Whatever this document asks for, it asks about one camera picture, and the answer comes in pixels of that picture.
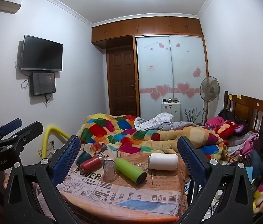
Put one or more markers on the green bottle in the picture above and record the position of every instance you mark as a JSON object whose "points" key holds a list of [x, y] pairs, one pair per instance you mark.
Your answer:
{"points": [[130, 170]]}

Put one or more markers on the black bag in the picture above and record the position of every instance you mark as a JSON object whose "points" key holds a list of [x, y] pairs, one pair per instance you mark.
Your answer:
{"points": [[227, 114]]}

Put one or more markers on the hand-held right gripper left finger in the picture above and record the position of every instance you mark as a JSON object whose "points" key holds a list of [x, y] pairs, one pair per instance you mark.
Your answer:
{"points": [[68, 154]]}

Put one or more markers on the red plush toy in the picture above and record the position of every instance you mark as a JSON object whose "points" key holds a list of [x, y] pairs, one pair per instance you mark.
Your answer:
{"points": [[229, 128]]}

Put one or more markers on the red metal bottle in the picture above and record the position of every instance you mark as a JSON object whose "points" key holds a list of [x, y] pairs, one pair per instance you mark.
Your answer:
{"points": [[91, 163]]}

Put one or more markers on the pink cloth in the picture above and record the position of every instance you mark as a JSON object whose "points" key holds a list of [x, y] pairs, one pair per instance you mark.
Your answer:
{"points": [[214, 121]]}

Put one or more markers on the teal cup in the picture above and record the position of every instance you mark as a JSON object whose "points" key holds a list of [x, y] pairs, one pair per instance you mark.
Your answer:
{"points": [[83, 158]]}

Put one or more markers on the yellow foam tube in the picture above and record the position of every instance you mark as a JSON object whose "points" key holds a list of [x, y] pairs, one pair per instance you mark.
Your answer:
{"points": [[46, 140]]}

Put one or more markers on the black wall television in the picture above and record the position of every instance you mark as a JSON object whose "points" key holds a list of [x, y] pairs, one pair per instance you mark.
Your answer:
{"points": [[42, 53]]}

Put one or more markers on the newspaper print tablecloth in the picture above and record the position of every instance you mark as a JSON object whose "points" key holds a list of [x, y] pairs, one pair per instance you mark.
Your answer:
{"points": [[112, 191]]}

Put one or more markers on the wall socket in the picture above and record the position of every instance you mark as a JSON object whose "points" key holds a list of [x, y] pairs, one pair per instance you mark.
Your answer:
{"points": [[51, 143]]}

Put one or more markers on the white bottle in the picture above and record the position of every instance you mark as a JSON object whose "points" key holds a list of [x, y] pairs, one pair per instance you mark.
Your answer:
{"points": [[164, 161]]}

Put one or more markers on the brown overhead wooden cabinets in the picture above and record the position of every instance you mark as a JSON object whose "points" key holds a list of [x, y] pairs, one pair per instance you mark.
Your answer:
{"points": [[145, 26]]}

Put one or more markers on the standing electric fan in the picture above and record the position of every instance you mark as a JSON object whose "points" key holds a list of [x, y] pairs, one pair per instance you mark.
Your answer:
{"points": [[209, 89]]}

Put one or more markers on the dark spiky plant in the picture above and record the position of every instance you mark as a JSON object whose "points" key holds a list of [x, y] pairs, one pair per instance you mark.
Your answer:
{"points": [[192, 114]]}

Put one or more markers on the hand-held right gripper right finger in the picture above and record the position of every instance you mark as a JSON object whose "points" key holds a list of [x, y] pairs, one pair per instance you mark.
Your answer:
{"points": [[189, 154]]}

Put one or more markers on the wardrobe with heart stickers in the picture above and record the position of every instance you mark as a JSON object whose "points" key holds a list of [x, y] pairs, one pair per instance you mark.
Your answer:
{"points": [[171, 74]]}

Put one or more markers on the brown wooden door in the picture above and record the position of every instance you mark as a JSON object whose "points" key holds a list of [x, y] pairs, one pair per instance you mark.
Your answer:
{"points": [[123, 84]]}

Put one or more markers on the colourful patchwork quilt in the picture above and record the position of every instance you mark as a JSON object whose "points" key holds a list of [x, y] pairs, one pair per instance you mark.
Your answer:
{"points": [[112, 130]]}

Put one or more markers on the white small cabinet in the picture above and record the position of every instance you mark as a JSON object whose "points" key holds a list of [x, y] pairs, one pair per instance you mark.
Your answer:
{"points": [[171, 112]]}

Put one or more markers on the clear glass cup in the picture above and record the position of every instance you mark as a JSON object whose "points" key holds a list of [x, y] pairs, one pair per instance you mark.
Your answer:
{"points": [[109, 167]]}

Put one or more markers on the small black wall monitor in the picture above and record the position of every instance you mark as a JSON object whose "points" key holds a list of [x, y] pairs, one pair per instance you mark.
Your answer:
{"points": [[43, 84]]}

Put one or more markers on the grey striped cloth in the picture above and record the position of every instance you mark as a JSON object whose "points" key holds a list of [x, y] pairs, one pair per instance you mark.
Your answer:
{"points": [[154, 121]]}

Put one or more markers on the blue flat book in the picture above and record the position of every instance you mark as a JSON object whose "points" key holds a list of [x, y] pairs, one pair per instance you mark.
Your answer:
{"points": [[147, 207]]}

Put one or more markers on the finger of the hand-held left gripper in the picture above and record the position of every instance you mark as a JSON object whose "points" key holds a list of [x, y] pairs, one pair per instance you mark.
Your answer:
{"points": [[11, 125], [32, 128]]}

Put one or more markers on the brown wooden headboard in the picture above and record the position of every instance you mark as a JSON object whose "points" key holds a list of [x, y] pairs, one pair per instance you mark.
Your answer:
{"points": [[250, 108]]}

